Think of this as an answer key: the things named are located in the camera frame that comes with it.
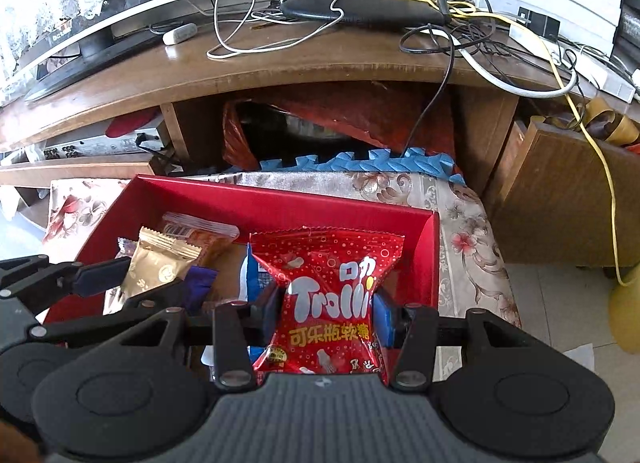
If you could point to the red cardboard box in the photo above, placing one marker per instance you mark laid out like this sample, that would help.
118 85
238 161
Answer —
300 208

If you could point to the floral tablecloth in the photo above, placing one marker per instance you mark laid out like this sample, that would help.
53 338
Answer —
475 253

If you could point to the small white device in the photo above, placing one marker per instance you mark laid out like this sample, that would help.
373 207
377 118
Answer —
180 34

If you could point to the gold ribbon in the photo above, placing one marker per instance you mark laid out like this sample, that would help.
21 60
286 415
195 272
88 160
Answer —
627 130

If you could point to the white power strip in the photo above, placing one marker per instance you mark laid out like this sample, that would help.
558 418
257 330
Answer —
600 75

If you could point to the wooden TV stand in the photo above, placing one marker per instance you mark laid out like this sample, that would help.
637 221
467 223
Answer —
310 63

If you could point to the small black box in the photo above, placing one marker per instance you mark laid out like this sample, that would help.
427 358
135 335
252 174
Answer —
540 22

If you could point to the red candy packet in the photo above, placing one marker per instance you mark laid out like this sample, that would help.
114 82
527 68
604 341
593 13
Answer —
325 268

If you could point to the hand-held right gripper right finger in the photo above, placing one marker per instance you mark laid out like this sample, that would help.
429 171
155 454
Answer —
385 318

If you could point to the white paper sheet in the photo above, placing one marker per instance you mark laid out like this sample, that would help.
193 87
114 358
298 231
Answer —
580 355

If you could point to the dark red cloth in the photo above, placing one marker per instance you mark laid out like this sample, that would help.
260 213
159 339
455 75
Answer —
125 127

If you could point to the gold snack packet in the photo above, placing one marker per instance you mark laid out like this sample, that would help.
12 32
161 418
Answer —
155 268

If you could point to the silver snack packet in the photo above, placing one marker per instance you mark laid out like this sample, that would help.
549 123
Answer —
125 247

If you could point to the silver media player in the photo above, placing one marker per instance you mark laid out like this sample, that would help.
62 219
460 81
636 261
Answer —
100 145

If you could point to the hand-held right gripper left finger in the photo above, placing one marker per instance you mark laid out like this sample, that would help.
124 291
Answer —
267 313

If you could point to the white blue snack packet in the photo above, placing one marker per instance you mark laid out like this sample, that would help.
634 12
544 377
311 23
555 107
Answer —
252 268

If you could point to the purple snack packet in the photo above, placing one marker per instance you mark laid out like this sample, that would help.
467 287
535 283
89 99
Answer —
200 285

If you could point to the red plastic bag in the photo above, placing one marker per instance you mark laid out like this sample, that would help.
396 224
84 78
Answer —
360 113

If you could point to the wooden cabinet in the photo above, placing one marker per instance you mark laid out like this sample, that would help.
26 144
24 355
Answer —
550 203

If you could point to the blue foam mat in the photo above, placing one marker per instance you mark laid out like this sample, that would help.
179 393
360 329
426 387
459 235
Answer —
400 163

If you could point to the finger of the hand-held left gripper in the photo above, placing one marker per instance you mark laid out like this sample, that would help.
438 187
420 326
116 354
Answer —
145 300
100 275

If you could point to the clear orange snack packet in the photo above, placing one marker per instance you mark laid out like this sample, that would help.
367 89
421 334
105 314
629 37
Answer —
210 238

